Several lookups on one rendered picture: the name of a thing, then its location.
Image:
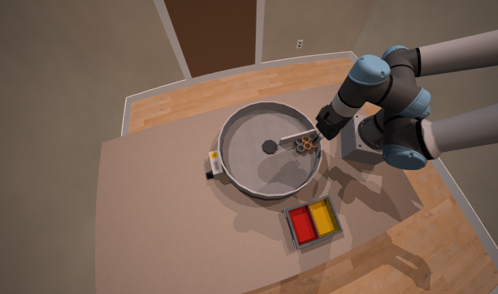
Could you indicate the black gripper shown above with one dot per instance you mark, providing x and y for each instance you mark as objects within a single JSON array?
[{"x": 332, "y": 118}]

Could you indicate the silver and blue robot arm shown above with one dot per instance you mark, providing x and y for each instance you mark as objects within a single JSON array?
[{"x": 408, "y": 139}]

